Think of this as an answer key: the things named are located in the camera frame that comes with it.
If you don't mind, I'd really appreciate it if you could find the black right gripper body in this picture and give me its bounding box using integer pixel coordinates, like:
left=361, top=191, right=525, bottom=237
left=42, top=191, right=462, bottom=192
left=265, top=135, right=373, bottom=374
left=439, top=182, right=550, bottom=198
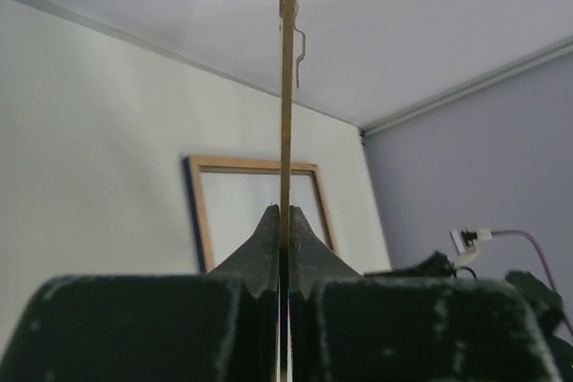
left=363, top=251, right=565, bottom=346

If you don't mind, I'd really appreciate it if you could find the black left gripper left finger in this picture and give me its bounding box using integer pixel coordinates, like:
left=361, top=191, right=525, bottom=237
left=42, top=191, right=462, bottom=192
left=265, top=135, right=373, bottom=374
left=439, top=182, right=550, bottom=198
left=1, top=205, right=279, bottom=381

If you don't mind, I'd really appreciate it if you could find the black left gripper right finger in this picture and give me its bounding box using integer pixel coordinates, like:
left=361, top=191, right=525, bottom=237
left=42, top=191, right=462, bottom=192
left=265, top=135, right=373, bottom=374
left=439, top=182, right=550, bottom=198
left=289, top=208, right=562, bottom=381

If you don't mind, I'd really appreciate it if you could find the blue wooden picture frame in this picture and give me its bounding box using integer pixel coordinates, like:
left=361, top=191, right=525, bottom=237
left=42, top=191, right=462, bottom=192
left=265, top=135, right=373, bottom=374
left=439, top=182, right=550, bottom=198
left=183, top=155, right=338, bottom=273

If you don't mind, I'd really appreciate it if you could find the brown cardboard backing board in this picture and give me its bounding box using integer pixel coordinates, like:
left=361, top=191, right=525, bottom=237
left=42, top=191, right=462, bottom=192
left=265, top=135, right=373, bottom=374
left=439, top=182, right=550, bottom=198
left=278, top=0, right=297, bottom=381

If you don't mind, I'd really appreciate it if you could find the printed interior photo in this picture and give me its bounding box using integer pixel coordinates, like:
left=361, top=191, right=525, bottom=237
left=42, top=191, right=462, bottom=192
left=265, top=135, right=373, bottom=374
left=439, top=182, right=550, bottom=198
left=193, top=170, right=338, bottom=272

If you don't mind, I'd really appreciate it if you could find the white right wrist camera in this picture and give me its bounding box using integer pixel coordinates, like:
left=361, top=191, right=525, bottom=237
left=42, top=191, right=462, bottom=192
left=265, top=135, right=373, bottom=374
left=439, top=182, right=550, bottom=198
left=449, top=229, right=492, bottom=268

